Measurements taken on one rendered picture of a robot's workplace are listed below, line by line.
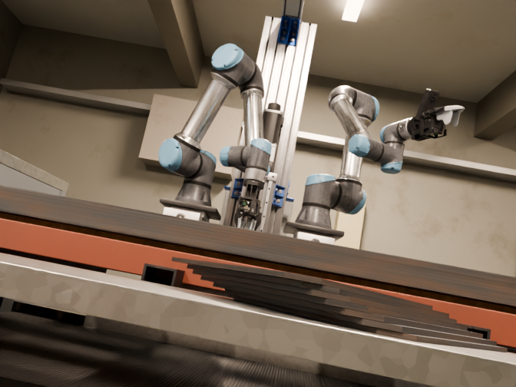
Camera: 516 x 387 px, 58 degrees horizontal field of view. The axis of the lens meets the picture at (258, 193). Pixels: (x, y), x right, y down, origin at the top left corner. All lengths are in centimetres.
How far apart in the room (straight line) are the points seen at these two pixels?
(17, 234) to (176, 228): 27
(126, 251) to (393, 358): 49
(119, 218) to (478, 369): 56
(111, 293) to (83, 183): 487
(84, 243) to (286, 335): 47
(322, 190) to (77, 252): 123
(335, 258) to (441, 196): 459
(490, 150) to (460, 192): 59
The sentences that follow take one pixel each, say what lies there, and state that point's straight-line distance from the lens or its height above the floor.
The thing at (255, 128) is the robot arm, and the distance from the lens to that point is 179.
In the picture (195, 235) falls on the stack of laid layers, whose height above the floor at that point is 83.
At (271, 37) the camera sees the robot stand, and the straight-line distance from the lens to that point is 230.
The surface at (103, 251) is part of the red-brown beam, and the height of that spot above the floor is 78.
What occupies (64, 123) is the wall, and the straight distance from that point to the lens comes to 557.
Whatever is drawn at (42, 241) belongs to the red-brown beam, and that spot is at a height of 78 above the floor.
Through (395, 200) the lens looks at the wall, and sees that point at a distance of 512.
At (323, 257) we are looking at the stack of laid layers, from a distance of 73.
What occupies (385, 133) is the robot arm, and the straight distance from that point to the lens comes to 184.
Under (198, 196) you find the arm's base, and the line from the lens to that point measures 184.
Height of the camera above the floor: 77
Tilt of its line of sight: 11 degrees up
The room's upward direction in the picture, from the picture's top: 11 degrees clockwise
